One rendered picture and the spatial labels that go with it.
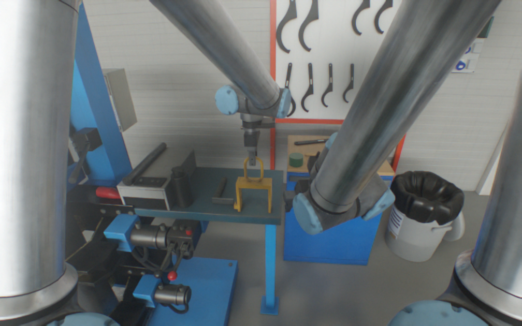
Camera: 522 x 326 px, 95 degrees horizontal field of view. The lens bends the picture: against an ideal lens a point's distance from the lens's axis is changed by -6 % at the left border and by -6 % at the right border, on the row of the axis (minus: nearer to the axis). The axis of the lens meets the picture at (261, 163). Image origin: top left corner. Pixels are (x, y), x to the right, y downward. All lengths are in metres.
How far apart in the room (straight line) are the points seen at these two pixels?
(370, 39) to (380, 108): 2.42
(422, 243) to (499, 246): 2.05
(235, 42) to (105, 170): 1.26
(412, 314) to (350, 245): 1.84
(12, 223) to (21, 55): 0.22
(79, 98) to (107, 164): 0.37
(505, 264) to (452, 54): 0.29
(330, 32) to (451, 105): 1.49
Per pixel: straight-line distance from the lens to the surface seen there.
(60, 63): 0.44
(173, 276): 1.12
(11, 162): 0.44
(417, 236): 2.44
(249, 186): 1.11
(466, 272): 0.52
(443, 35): 0.32
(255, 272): 2.30
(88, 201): 1.52
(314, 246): 2.24
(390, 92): 0.34
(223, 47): 0.50
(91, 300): 1.70
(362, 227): 2.14
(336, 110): 2.83
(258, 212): 1.20
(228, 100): 0.81
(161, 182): 1.25
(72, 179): 1.15
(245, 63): 0.56
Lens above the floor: 1.85
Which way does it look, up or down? 30 degrees down
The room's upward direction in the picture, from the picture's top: 1 degrees counter-clockwise
